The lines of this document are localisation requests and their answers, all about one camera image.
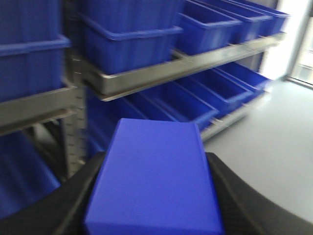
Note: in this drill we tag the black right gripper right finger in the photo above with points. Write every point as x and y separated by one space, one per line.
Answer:
245 211

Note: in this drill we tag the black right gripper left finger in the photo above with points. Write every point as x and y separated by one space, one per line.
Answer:
62 211

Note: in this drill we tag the small blue box part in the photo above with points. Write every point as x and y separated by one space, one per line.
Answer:
154 180

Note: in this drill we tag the stainless steel shelf rack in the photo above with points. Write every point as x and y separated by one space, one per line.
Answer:
69 103

